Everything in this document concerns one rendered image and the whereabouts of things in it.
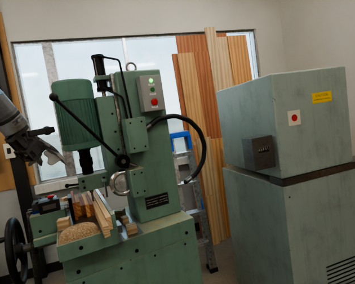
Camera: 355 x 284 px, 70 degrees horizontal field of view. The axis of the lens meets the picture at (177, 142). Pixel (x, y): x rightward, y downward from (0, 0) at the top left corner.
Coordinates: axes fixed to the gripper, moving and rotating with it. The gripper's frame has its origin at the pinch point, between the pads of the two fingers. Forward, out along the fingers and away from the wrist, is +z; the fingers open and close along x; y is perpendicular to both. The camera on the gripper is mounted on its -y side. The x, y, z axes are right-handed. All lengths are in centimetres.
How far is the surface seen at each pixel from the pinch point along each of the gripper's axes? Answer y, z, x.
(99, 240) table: 19.4, 20.9, 21.8
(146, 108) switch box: -33.0, 0.0, 29.5
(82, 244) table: 22.8, 18.1, 18.1
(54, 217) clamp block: 13.2, 18.5, -5.2
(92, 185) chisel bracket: -5.6, 20.3, 2.2
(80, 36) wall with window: -155, -17, -88
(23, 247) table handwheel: 24.6, 24.8, -19.6
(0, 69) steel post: -97, -22, -133
